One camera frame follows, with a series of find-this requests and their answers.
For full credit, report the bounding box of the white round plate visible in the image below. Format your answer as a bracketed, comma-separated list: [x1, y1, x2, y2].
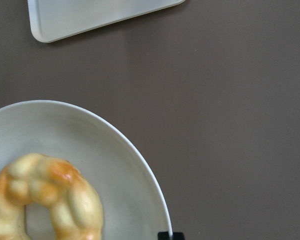
[0, 100, 173, 240]

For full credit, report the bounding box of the glazed twisted donut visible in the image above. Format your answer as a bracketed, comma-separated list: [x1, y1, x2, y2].
[0, 153, 103, 240]

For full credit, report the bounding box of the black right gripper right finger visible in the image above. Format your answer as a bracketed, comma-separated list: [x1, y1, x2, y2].
[172, 232, 185, 240]

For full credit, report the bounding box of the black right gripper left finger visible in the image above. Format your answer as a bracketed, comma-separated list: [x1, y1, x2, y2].
[157, 231, 170, 240]

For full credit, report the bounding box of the cream rectangular tray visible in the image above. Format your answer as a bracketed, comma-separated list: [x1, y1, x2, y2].
[27, 0, 183, 43]

